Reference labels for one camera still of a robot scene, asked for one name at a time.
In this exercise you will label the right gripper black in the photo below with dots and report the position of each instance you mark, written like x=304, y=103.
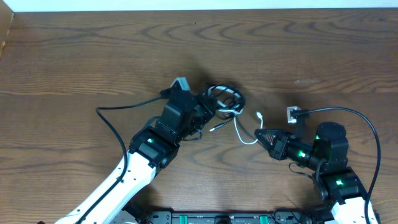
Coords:
x=280, y=145

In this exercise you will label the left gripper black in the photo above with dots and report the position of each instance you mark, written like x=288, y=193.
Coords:
x=204, y=109

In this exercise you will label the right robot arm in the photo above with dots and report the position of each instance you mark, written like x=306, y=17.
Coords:
x=337, y=185

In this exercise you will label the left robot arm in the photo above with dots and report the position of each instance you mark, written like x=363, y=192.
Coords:
x=173, y=124

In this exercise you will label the cardboard box edge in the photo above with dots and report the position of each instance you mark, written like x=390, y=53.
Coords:
x=6, y=17

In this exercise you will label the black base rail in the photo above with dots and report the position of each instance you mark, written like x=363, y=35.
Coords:
x=276, y=217

